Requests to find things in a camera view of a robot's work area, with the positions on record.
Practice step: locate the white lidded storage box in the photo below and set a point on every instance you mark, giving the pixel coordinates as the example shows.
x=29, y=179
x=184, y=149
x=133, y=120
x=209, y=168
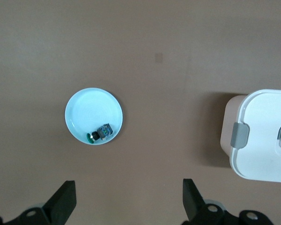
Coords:
x=262, y=122

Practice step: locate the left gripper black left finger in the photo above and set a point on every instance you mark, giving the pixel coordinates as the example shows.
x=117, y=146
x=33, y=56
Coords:
x=58, y=206

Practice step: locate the light blue round plate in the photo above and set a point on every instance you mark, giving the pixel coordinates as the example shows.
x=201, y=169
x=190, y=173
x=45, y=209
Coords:
x=91, y=110

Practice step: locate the small dark electronic part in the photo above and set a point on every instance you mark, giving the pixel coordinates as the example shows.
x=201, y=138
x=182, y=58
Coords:
x=103, y=132

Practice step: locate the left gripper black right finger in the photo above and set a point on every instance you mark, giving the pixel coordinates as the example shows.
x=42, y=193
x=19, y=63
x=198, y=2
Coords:
x=194, y=206

